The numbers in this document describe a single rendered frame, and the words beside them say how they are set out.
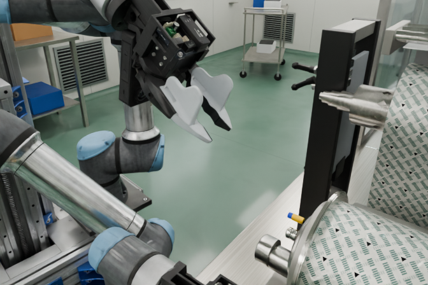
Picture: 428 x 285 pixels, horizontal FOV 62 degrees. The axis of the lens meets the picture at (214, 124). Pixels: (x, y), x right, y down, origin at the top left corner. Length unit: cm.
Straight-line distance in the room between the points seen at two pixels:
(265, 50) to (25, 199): 455
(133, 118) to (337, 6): 538
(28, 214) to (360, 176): 104
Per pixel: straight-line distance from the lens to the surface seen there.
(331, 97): 61
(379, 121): 58
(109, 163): 111
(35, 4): 64
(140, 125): 107
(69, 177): 70
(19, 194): 119
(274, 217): 102
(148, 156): 109
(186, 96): 43
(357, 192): 118
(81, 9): 62
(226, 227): 234
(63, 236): 130
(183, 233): 231
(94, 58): 446
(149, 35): 44
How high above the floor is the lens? 155
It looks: 25 degrees down
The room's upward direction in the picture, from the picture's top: straight up
